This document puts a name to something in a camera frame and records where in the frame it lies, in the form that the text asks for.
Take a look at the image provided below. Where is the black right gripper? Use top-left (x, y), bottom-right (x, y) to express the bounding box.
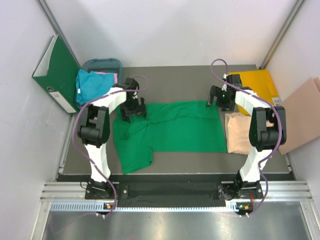
top-left (205, 86), bottom-right (234, 112)

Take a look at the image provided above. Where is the beige folded t shirt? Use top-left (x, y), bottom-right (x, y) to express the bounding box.
top-left (224, 111), bottom-right (276, 155)

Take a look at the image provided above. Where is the brown cardboard sheet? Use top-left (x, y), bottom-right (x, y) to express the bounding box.
top-left (279, 77), bottom-right (320, 155)

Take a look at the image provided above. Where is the grey slotted cable duct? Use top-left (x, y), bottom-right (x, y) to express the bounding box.
top-left (50, 201), bottom-right (239, 213)

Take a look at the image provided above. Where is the aluminium frame rail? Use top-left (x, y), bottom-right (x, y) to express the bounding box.
top-left (40, 181), bottom-right (313, 202)

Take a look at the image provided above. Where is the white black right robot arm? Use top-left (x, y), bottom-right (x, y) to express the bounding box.
top-left (206, 74), bottom-right (287, 201)

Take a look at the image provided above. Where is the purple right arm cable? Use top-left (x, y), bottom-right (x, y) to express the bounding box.
top-left (210, 58), bottom-right (286, 217)

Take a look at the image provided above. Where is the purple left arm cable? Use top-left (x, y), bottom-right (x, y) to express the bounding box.
top-left (71, 74), bottom-right (150, 220)

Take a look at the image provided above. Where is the yellow folder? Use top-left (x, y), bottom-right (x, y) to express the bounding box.
top-left (229, 69), bottom-right (281, 106)

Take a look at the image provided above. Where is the green t shirt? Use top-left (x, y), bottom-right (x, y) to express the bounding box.
top-left (113, 101), bottom-right (227, 174)

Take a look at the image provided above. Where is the green lever arch binder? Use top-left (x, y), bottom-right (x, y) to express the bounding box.
top-left (32, 36), bottom-right (79, 114)

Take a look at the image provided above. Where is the blue t shirt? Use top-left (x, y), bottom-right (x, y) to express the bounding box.
top-left (75, 69), bottom-right (115, 105)

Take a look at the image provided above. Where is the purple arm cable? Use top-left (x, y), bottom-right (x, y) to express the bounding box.
top-left (210, 58), bottom-right (286, 217)
top-left (71, 74), bottom-right (150, 220)

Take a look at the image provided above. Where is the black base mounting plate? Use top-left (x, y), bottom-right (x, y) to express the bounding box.
top-left (84, 182), bottom-right (266, 201)

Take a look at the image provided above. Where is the pink t shirt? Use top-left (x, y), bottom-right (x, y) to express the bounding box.
top-left (95, 71), bottom-right (118, 84)

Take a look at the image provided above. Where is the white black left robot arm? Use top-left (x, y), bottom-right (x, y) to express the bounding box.
top-left (75, 76), bottom-right (147, 199)

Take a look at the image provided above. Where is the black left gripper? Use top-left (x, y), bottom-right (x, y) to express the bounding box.
top-left (119, 96), bottom-right (146, 123)

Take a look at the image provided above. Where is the teal plastic bin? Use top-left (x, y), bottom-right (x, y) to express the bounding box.
top-left (75, 58), bottom-right (123, 108)

